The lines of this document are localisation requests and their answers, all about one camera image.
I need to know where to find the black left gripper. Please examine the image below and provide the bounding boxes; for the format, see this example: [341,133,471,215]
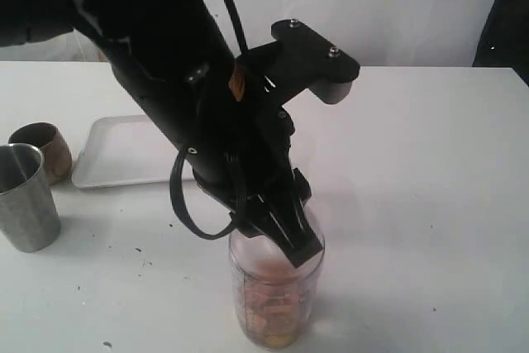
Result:
[192,42,323,269]

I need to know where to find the clear dome lid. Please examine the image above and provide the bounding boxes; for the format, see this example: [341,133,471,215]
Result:
[229,230,325,284]

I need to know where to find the clear plastic shaker tumbler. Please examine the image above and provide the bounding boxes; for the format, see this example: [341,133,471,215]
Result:
[229,231,325,349]

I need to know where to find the brown wooden cup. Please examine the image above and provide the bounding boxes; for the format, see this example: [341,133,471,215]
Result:
[8,122,73,186]

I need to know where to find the stainless steel cup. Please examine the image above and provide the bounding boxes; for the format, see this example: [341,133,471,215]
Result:
[1,143,61,253]

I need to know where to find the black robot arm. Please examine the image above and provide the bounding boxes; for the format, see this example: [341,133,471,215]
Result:
[1,0,323,267]

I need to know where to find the gold coins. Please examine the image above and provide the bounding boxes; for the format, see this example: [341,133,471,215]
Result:
[241,275,311,349]

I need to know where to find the white rectangular tray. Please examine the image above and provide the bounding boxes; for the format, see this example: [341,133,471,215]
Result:
[72,115,178,189]

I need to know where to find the white backdrop sheet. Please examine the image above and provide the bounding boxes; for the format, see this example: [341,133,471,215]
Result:
[0,0,508,67]

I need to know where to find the dark curtain at right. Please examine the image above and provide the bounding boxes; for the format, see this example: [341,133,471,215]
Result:
[473,0,529,83]

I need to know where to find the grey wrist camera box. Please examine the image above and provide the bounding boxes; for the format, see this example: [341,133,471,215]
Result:
[267,20,360,105]

